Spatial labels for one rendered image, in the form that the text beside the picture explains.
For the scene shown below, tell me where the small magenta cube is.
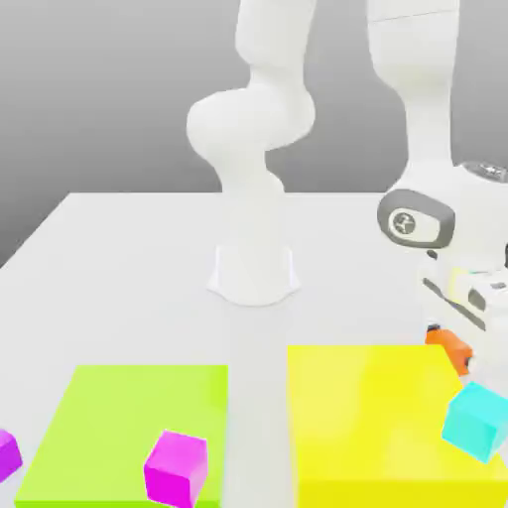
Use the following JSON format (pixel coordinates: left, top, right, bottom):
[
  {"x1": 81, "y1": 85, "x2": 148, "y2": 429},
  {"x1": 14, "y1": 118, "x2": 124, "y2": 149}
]
[
  {"x1": 143, "y1": 429, "x2": 209, "y2": 508},
  {"x1": 0, "y1": 428, "x2": 24, "y2": 484}
]

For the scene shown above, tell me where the large yellow box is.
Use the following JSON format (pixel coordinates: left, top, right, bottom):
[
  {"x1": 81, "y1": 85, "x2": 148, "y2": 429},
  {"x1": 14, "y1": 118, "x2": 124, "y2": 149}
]
[{"x1": 286, "y1": 343, "x2": 508, "y2": 508}]

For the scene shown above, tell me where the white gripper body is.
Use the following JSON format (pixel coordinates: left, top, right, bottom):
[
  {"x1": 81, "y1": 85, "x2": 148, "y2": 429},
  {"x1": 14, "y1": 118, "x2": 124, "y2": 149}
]
[{"x1": 420, "y1": 271, "x2": 508, "y2": 384}]

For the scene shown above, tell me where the small cyan cube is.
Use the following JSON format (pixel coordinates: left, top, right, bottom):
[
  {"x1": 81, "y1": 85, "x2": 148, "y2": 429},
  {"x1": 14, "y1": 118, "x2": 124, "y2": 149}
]
[{"x1": 441, "y1": 380, "x2": 508, "y2": 465}]

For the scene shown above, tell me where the large lime green box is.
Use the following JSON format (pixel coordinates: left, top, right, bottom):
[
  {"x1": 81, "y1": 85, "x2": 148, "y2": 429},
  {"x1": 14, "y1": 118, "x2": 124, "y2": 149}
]
[{"x1": 13, "y1": 364, "x2": 230, "y2": 508}]

